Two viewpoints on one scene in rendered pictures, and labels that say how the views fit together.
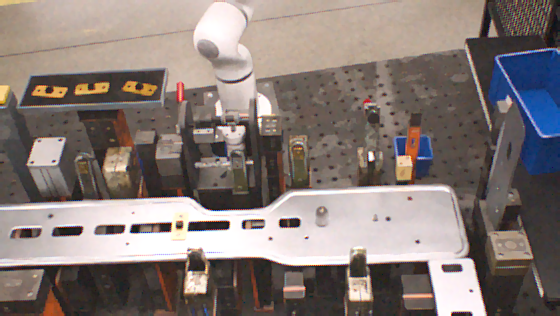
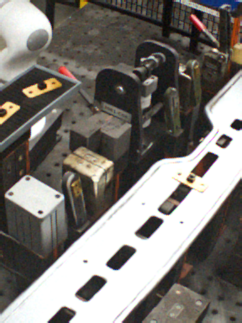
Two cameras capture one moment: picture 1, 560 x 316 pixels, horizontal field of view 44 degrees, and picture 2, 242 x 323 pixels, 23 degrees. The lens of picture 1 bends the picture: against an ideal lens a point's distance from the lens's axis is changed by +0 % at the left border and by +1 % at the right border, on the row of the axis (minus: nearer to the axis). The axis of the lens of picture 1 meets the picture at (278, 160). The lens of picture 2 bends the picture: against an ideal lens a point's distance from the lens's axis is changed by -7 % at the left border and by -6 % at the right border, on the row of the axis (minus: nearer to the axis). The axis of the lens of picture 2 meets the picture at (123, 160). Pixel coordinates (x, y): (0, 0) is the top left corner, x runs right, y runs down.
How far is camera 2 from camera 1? 1.48 m
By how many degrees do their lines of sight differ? 45
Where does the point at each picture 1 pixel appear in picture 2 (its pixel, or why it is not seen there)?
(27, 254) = (126, 297)
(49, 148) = (32, 191)
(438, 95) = (98, 45)
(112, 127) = (23, 152)
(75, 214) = (102, 242)
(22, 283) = (181, 304)
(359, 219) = not seen: outside the picture
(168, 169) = (122, 147)
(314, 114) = not seen: hidden behind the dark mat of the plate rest
